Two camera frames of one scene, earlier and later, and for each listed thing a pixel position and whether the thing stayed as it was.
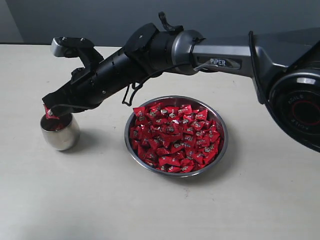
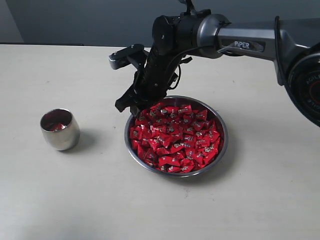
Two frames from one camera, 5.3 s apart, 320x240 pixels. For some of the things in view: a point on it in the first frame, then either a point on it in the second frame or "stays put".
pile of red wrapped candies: x=174 y=139 stays put
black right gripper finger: x=70 y=93 -> x=133 y=97
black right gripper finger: x=61 y=110 -> x=135 y=108
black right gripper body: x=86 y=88 -> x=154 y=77
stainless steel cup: x=63 y=134 stays put
